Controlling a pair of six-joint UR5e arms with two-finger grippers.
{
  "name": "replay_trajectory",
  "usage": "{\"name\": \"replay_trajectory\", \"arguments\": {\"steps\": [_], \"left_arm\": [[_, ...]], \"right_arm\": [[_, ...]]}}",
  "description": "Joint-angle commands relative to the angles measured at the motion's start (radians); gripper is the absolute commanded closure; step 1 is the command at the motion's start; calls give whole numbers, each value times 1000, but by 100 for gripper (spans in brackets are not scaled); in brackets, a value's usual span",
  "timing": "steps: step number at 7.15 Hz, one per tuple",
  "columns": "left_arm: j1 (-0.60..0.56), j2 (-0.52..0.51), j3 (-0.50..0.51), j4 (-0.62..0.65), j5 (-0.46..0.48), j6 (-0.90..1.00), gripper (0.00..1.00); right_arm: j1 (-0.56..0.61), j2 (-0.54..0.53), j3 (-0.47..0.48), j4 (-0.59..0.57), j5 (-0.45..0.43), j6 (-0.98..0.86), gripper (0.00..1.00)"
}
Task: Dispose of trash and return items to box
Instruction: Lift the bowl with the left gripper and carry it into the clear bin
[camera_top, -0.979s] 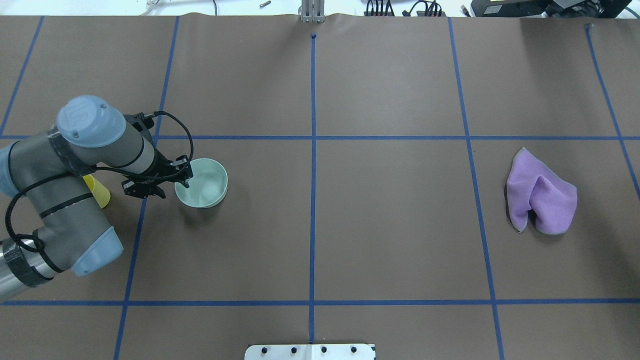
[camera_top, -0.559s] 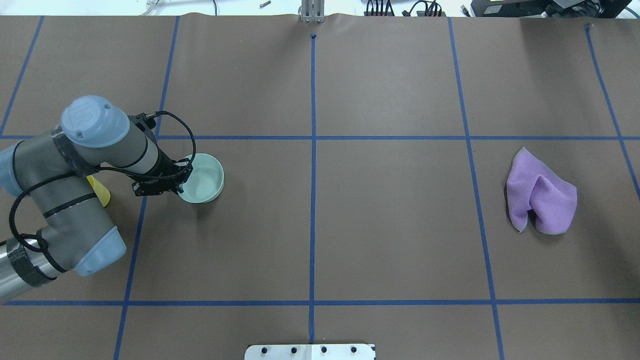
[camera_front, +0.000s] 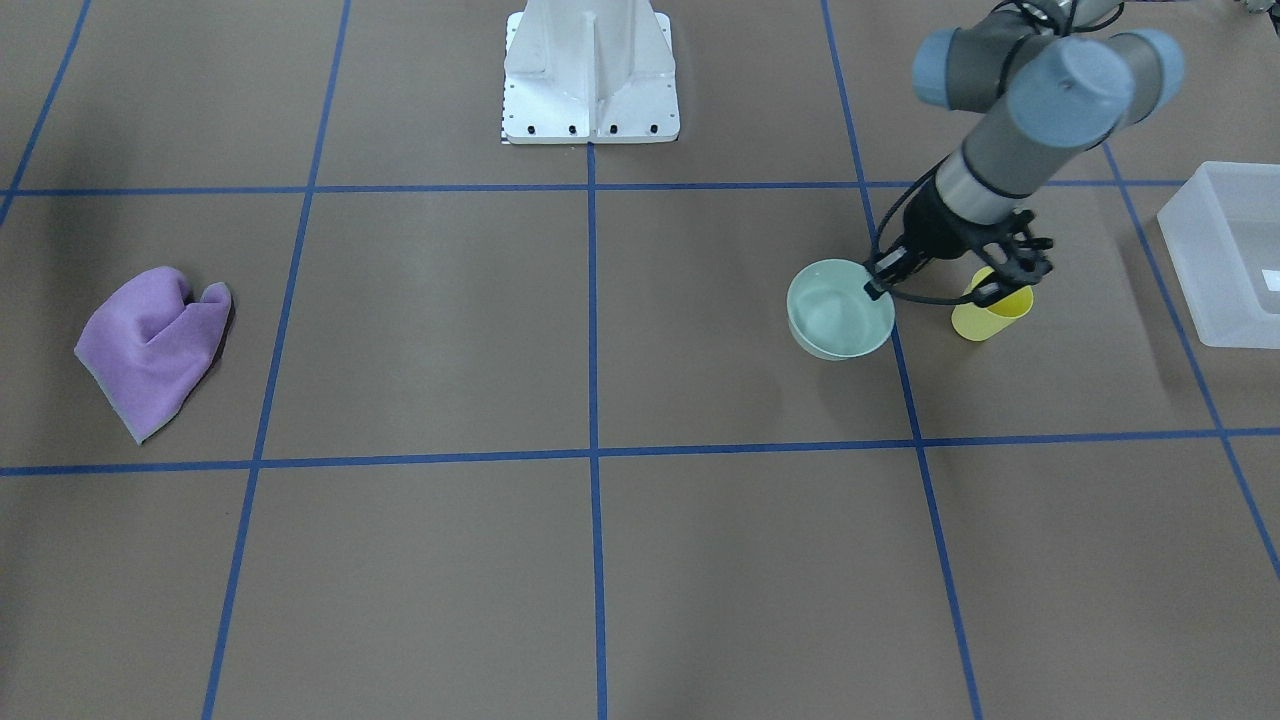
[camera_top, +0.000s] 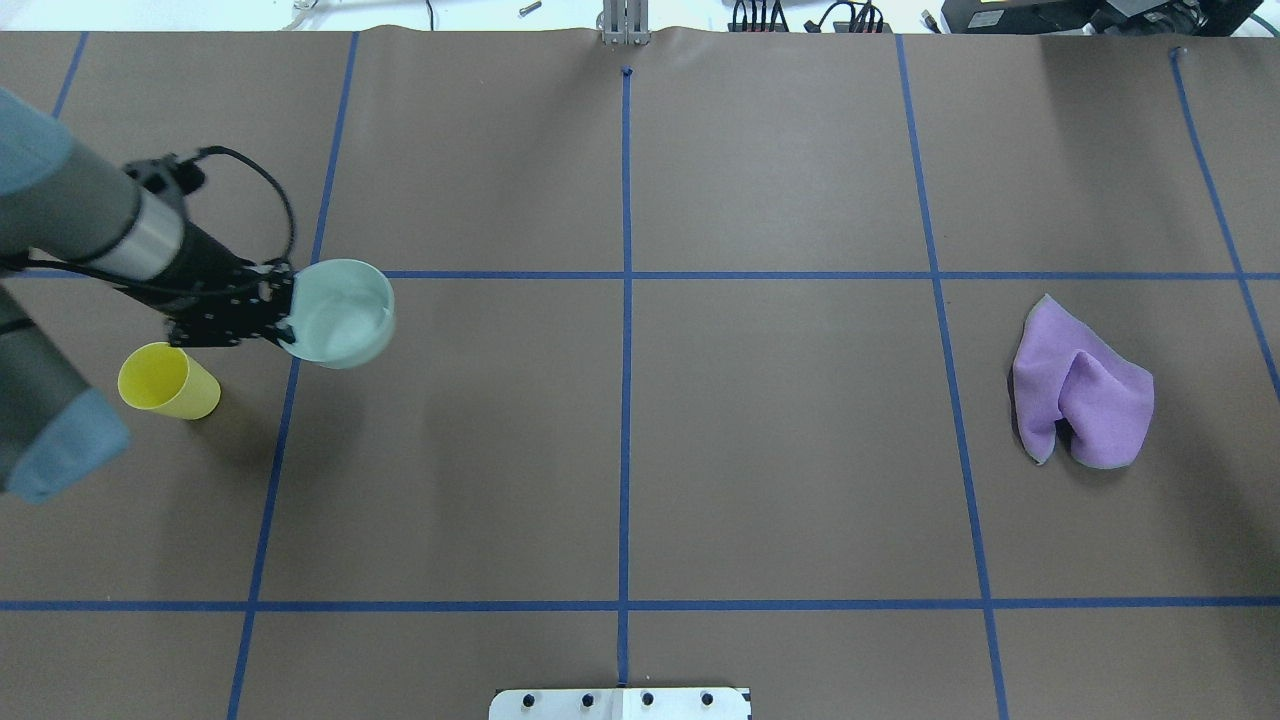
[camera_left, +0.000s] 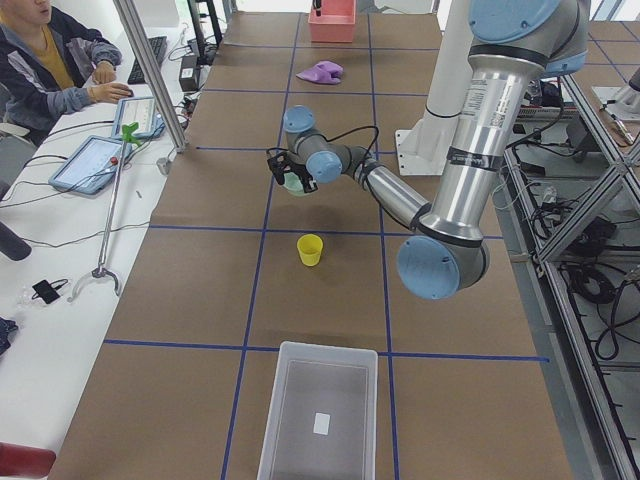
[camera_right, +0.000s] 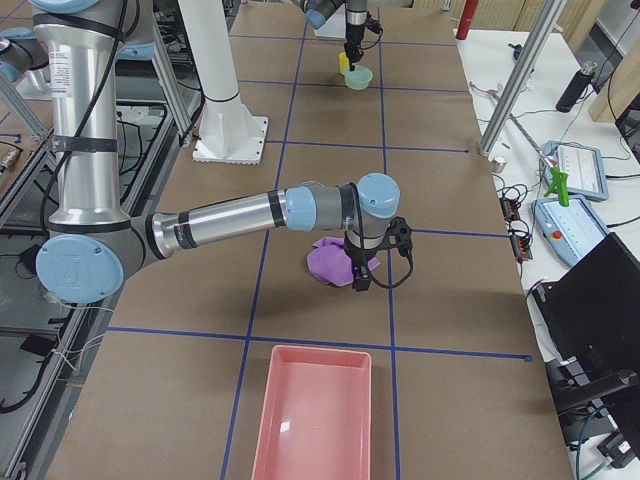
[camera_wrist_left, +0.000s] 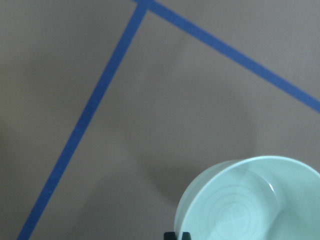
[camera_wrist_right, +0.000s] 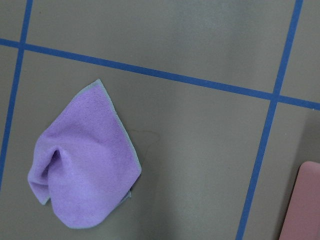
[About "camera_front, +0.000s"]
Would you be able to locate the yellow plastic cup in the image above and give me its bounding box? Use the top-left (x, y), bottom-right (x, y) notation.
top-left (951, 286), bottom-right (1036, 342)

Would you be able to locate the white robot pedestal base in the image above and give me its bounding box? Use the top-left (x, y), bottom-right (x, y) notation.
top-left (500, 1), bottom-right (681, 145)

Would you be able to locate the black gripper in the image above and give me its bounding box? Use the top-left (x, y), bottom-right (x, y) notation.
top-left (863, 179), bottom-right (1053, 307)

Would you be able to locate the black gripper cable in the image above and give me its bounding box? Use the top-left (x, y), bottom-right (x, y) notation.
top-left (868, 160), bottom-right (1001, 307)

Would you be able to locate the mint green bowl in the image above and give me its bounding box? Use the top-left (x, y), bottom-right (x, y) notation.
top-left (785, 259), bottom-right (896, 363)

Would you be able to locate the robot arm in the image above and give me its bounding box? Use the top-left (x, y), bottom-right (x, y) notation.
top-left (855, 1), bottom-right (1187, 307)

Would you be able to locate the clear plastic box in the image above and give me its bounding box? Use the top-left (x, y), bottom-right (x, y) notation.
top-left (1157, 161), bottom-right (1279, 350)

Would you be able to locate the purple cloth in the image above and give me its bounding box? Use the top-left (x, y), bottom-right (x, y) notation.
top-left (73, 266), bottom-right (234, 445)

